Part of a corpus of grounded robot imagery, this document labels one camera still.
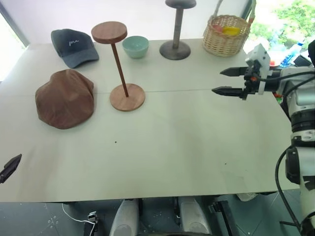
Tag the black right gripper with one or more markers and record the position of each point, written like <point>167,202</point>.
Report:
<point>253,78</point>

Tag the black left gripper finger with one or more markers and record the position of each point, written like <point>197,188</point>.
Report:
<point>11,166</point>

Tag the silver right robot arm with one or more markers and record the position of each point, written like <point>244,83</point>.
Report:
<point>301,105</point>

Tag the grey metal hat stand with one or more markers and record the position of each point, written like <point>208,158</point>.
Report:
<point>176,37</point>

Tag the brown cap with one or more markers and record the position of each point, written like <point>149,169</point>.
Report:
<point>65,99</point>

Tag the wooden hat stand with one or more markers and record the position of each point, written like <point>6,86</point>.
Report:
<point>118,49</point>

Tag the woven wicker basket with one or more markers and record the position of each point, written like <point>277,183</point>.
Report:
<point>225,39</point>

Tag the yellow toy fruit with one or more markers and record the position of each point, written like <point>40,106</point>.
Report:
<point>231,30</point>

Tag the pink toy fruit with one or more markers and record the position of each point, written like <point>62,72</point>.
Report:
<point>217,27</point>

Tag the clear plastic water bottle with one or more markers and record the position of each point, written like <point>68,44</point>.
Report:
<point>292,52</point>

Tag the light green ceramic bowl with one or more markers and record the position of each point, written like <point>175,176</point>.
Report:
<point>135,46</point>

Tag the silver robot left leg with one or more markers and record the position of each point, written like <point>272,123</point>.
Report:
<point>124,217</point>

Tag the silver robot leg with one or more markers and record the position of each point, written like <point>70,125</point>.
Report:
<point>124,217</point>
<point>194,216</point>

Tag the dark denim baseball cap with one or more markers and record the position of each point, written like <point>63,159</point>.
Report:
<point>73,46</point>

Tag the black table leg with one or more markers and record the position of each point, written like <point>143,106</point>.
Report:
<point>225,217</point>

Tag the silver robot right leg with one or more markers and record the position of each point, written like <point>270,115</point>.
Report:
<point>194,216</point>

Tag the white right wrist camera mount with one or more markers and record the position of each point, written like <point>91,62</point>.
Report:
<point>259,55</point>

